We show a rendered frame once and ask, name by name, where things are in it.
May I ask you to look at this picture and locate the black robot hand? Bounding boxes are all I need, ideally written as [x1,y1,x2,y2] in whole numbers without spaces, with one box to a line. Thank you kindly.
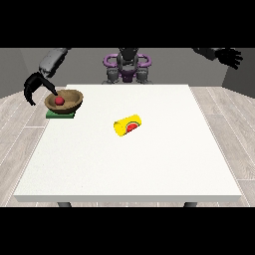
[214,48,244,71]
[23,71,58,107]

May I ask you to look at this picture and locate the small red ball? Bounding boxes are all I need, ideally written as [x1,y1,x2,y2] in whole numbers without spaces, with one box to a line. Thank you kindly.
[54,96,66,107]

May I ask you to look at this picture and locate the brown wooden bowl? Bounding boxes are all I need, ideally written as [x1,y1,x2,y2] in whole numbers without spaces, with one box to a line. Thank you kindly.
[44,89,85,116]

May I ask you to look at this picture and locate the green square pad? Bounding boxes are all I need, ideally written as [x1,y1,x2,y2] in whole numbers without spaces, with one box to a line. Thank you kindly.
[45,110,77,120]

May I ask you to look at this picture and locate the grey robot trunk purple rings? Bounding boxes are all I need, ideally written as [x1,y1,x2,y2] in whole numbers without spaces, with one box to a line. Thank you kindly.
[101,48,154,86]

